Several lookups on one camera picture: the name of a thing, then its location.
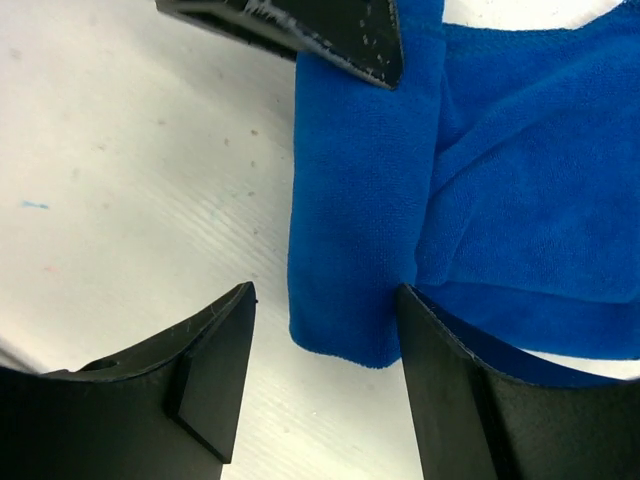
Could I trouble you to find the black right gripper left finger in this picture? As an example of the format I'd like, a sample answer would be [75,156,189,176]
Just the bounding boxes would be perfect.
[1,282,256,480]

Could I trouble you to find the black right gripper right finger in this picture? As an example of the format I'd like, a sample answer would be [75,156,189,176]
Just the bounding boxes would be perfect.
[396,285,639,480]

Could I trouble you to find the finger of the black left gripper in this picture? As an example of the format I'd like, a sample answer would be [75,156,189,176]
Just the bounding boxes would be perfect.
[247,0,404,90]
[156,0,300,61]

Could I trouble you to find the blue towel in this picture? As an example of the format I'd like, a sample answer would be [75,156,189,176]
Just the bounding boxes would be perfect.
[288,1,639,368]

